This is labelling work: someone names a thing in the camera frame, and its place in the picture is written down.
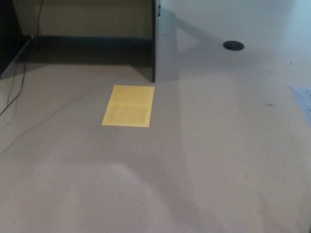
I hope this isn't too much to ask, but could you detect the yellow paper sheet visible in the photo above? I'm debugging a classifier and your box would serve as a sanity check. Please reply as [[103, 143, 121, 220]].
[[101, 84, 155, 128]]

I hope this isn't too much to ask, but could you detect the thin grey floor cable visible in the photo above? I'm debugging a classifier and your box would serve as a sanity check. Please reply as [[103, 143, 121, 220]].
[[0, 93, 110, 156]]

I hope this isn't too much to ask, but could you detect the wooden desk back panel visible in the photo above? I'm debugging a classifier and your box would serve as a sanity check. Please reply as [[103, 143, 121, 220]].
[[12, 0, 154, 37]]

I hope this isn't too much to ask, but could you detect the black round floor grommet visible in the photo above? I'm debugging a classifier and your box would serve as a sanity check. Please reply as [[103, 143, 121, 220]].
[[223, 40, 245, 51]]

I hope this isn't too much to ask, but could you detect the grey desk side panel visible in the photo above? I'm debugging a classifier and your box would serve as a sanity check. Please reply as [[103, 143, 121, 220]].
[[151, 0, 181, 83]]

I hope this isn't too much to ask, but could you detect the black power cable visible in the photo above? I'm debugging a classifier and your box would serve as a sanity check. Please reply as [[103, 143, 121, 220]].
[[0, 0, 44, 117]]

